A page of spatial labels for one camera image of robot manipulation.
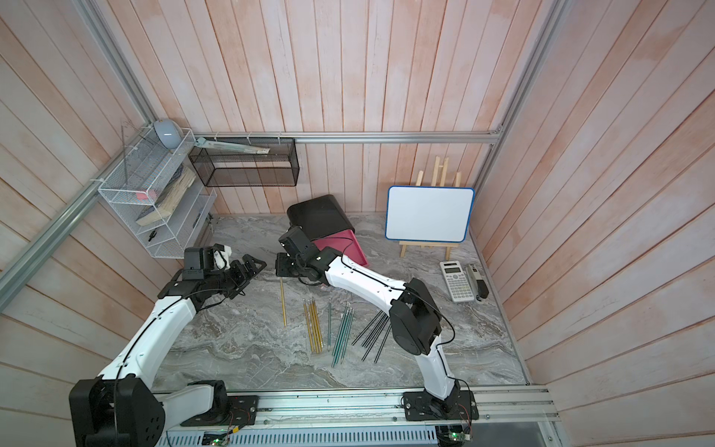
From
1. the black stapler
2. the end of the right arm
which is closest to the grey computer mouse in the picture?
the end of the right arm

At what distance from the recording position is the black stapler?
941mm

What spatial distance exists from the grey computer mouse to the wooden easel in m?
0.79

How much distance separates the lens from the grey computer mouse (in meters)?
0.83

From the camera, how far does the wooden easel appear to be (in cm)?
91

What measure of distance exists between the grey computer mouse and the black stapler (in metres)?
1.08

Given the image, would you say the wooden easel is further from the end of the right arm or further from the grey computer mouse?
the grey computer mouse

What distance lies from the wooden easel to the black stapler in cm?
9
